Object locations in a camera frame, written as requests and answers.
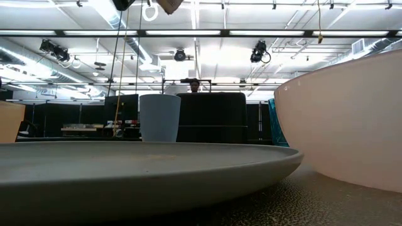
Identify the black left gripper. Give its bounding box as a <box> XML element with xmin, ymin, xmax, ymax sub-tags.
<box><xmin>112</xmin><ymin>0</ymin><xmax>137</xmax><ymax>12</ymax></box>

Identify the orange cereal box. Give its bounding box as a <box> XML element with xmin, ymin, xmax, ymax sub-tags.
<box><xmin>156</xmin><ymin>0</ymin><xmax>185</xmax><ymax>16</ymax></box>

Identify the black ceiling spotlight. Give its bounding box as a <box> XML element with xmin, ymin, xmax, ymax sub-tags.
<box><xmin>38</xmin><ymin>38</ymin><xmax>72</xmax><ymax>63</ymax></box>

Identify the person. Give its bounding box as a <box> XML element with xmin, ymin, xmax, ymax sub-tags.
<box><xmin>189</xmin><ymin>78</ymin><xmax>201</xmax><ymax>94</ymax></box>

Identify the light blue cup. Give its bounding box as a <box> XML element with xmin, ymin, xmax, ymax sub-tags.
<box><xmin>139</xmin><ymin>94</ymin><xmax>182</xmax><ymax>143</ymax></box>

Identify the orange plastic tray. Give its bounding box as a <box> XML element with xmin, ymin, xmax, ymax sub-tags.
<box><xmin>0</xmin><ymin>100</ymin><xmax>26</xmax><ymax>144</ymax></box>

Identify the grey round plate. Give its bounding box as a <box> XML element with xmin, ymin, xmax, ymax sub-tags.
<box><xmin>0</xmin><ymin>140</ymin><xmax>304</xmax><ymax>224</ymax></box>

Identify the pink bowl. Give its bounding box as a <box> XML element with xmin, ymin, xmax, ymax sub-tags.
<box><xmin>273</xmin><ymin>48</ymin><xmax>402</xmax><ymax>193</ymax></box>

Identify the white hanging ring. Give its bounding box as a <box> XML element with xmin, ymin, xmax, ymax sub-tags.
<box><xmin>141</xmin><ymin>2</ymin><xmax>160</xmax><ymax>23</ymax></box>

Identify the black overhead frame bar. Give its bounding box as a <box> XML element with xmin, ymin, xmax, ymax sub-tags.
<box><xmin>0</xmin><ymin>29</ymin><xmax>402</xmax><ymax>39</ymax></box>

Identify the yellow hanging cable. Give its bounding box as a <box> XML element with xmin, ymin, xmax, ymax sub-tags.
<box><xmin>112</xmin><ymin>9</ymin><xmax>130</xmax><ymax>136</ymax></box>

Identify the black ceiling camera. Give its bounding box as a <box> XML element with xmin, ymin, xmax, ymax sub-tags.
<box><xmin>173</xmin><ymin>48</ymin><xmax>187</xmax><ymax>62</ymax></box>
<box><xmin>249</xmin><ymin>40</ymin><xmax>272</xmax><ymax>64</ymax></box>

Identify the yellow hanging cord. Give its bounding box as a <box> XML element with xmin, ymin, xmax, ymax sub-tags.
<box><xmin>317</xmin><ymin>0</ymin><xmax>323</xmax><ymax>45</ymax></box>

